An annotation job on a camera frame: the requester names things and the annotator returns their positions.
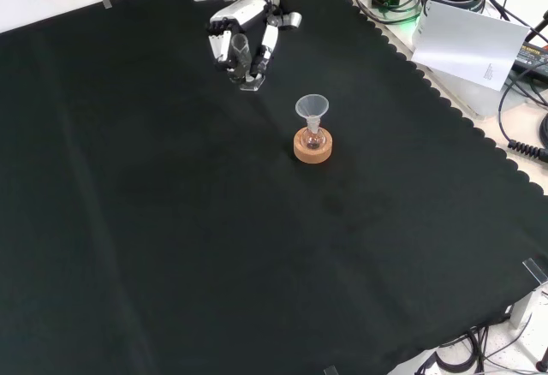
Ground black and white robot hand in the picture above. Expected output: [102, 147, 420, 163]
[190, 0, 303, 84]

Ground round-bottom glass flask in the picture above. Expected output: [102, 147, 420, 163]
[300, 125, 328, 152]

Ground pale board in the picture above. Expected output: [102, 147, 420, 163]
[410, 0, 531, 92]

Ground cork ring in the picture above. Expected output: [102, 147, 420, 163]
[293, 128, 334, 165]

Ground clear graduated cylinder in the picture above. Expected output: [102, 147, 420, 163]
[229, 33, 265, 92]

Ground clear plastic funnel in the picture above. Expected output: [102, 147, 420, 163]
[294, 94, 331, 133]

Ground black bench cloth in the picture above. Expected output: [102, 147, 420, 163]
[0, 0, 548, 375]

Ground black coiled cable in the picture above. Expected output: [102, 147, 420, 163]
[496, 73, 548, 161]

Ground white box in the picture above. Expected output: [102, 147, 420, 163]
[421, 64, 534, 122]

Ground black power adapter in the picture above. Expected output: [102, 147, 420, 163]
[512, 42, 548, 77]

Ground black cable bundle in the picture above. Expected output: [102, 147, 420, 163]
[413, 325, 548, 375]

